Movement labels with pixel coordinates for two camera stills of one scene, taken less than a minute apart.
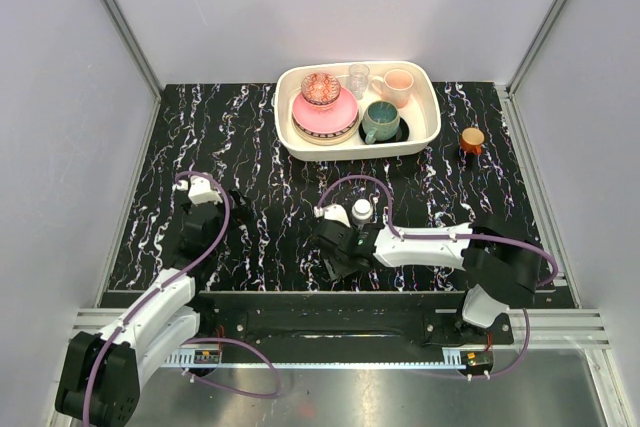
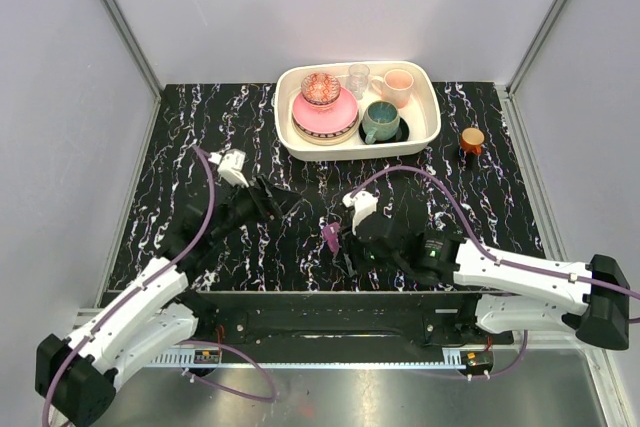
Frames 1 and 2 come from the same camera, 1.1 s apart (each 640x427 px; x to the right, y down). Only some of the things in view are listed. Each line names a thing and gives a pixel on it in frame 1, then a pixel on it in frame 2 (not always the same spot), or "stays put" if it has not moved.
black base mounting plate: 345,320 stays put
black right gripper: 336,269 → 350,269
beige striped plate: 326,138 stays put
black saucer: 400,136 stays put
